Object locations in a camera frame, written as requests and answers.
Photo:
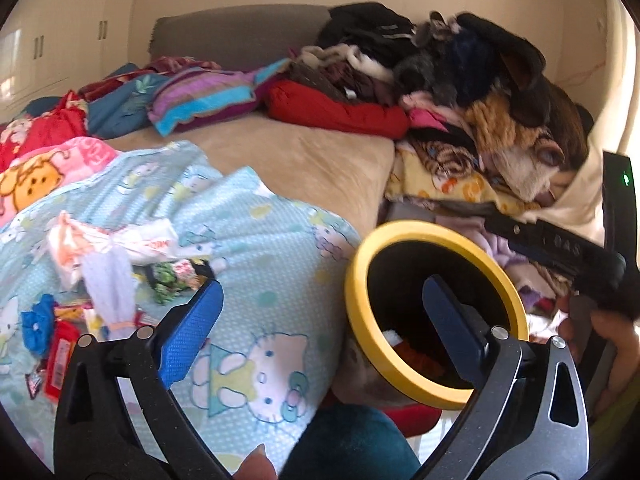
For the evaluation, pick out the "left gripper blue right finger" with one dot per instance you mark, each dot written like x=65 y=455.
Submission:
x=526 y=418

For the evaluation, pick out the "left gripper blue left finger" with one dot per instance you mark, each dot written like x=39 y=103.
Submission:
x=94 y=437

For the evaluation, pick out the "red snack wrapper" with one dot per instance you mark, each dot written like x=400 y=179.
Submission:
x=64 y=340

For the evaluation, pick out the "white foam net sleeve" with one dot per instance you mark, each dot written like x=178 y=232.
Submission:
x=109 y=281

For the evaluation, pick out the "green black snack wrapper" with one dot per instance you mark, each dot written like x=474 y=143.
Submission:
x=170 y=280

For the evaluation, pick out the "white plastic bag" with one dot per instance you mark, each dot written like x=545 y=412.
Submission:
x=69 y=240

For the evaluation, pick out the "brown chocolate bar wrapper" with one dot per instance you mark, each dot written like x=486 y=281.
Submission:
x=34 y=382

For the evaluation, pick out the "yellow rimmed black trash bin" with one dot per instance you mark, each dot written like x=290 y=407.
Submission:
x=411 y=340

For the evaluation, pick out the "person's right hand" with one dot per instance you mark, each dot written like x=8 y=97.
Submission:
x=605 y=347

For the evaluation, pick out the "person's left hand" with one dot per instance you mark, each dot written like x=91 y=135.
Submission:
x=256 y=466

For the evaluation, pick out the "lilac fleece garment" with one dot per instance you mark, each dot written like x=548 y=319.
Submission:
x=524 y=276

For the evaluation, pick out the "light blue Hello Kitty blanket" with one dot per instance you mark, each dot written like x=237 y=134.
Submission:
x=269 y=359

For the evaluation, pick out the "yellow cartoon blanket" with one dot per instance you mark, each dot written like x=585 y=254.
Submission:
x=409 y=179

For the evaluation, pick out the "pile of dark clothes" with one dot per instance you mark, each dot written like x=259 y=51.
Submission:
x=476 y=95

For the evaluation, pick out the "pink cartoon bear blanket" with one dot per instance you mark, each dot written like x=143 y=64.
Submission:
x=45 y=170

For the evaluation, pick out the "beige bed sheet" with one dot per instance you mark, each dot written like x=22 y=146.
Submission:
x=345 y=173

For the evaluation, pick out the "red floral quilt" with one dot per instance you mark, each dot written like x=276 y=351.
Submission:
x=67 y=120

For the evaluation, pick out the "blue leaf pattern quilt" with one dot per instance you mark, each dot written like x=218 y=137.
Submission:
x=118 y=104

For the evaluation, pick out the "purple striped pillow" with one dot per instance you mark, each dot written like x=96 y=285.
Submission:
x=198 y=97

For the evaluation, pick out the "red cushion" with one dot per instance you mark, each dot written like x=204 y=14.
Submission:
x=288 y=101

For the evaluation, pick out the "white glossy wardrobe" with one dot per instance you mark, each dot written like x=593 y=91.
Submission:
x=49 y=47

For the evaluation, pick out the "grey headboard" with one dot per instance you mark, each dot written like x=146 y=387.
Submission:
x=239 y=37

